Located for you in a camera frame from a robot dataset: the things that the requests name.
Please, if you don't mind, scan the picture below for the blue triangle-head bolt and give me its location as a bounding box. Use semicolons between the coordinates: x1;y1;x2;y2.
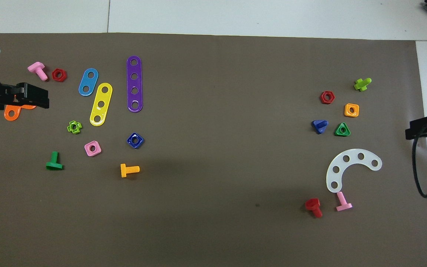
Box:
311;119;329;135

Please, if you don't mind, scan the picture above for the blue square nut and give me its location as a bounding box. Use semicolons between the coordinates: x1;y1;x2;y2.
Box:
127;132;145;149

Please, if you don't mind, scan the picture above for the pink plastic bolt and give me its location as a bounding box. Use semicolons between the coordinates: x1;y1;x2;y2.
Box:
27;62;49;81
335;191;353;212

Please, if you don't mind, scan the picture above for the orange heart-shaped plate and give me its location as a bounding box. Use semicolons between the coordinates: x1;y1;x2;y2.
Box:
4;104;37;122

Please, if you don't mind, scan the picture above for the blue two-hole plate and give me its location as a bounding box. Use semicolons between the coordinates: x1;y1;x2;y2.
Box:
78;68;99;97

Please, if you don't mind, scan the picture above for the white curved five-hole plate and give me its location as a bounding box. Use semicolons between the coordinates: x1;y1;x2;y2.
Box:
326;149;383;193

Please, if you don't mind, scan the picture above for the lime clover nut left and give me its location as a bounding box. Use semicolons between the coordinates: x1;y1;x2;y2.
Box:
354;78;372;92

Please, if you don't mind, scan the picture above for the orange square nut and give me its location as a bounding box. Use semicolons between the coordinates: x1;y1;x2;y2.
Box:
344;103;360;118

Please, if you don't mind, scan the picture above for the yellow three-hole plate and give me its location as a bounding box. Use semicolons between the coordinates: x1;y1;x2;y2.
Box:
89;82;113;127

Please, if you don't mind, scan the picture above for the green plastic bolt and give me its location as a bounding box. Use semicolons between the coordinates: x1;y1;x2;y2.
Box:
46;151;64;171

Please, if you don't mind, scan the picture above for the green triangle nut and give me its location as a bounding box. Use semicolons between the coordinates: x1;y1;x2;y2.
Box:
334;122;351;137

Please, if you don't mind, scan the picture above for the pink square nut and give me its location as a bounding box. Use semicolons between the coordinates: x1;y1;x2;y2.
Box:
84;141;102;157

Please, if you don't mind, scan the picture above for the purple four-hole plate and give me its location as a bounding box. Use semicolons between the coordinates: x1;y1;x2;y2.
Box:
126;56;143;113

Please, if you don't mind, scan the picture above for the orange plastic bolt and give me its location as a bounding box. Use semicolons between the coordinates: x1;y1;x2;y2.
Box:
120;163;140;178

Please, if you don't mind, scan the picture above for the red plastic bolt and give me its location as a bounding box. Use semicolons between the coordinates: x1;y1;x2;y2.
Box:
305;198;323;218

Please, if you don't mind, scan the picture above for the brown table mat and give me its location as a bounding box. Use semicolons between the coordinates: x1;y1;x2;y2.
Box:
0;33;427;267

